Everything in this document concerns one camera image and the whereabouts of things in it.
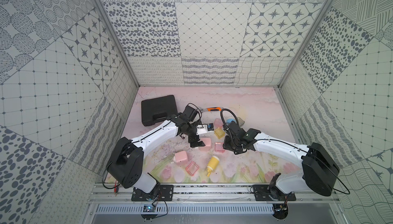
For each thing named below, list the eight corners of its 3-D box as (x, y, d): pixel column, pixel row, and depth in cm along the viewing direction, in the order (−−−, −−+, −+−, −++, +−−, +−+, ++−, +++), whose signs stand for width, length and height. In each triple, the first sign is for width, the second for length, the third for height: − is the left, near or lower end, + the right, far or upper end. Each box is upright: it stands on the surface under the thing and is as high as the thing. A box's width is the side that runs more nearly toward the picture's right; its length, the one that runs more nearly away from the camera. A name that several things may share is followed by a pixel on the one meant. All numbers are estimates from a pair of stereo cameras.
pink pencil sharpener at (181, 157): (178, 167, 83) (176, 163, 78) (176, 157, 87) (174, 153, 81) (189, 163, 85) (188, 159, 79) (186, 154, 88) (186, 149, 83)
